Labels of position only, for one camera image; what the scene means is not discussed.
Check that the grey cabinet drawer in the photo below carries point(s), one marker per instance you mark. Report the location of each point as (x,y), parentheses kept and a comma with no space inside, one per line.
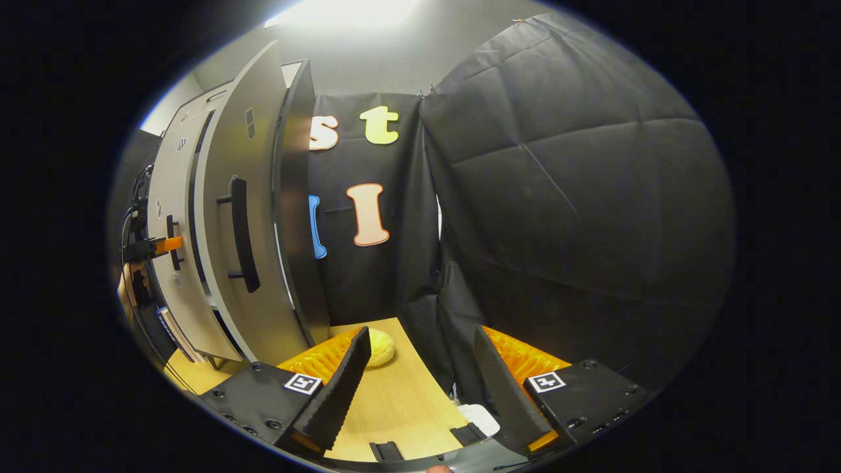
(197,108)

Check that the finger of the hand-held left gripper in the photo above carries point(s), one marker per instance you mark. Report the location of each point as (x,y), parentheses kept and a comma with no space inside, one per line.
(167,244)

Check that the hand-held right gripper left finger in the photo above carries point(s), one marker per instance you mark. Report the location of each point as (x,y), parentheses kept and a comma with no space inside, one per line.
(345,381)

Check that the grey cabinet door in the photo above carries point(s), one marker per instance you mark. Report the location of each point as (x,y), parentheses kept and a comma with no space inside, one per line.
(263,197)
(161,190)

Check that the black backdrop cloth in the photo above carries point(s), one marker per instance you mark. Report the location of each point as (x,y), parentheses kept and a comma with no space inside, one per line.
(578,197)

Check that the yellow round sponge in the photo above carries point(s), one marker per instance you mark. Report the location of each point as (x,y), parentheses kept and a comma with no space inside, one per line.
(381,347)

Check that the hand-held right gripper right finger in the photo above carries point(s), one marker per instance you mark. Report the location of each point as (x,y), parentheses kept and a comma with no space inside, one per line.
(499,387)

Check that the grey double-door shoe cabinet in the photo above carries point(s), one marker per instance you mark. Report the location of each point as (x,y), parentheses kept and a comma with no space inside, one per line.
(305,230)

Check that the white plastic object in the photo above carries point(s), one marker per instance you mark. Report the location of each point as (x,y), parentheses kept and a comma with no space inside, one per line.
(479,417)

